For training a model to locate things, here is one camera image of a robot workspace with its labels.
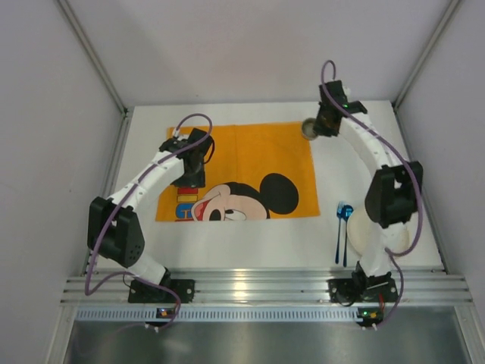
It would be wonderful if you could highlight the small grey cup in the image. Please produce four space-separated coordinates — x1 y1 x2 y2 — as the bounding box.
301 118 319 141

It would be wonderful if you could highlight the orange Mickey Mouse placemat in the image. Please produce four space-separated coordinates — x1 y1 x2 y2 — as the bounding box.
155 122 320 222

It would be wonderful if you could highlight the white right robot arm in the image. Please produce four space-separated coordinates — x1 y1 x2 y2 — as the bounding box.
313 80 424 277

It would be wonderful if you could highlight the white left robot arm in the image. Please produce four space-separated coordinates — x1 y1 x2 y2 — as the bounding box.
87 128 213 285

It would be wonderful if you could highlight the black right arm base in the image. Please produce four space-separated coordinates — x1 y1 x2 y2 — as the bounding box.
328 270 398 306

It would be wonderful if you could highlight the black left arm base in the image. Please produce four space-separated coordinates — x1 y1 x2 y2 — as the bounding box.
128 279 196 303

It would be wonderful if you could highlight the cream round plate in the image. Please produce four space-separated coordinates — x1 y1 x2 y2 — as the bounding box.
346 208 411 257

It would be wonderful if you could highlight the aluminium mounting rail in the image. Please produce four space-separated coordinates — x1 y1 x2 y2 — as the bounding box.
61 268 473 306

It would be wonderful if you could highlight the slotted grey cable duct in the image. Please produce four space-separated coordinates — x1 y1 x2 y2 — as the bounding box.
76 306 382 323

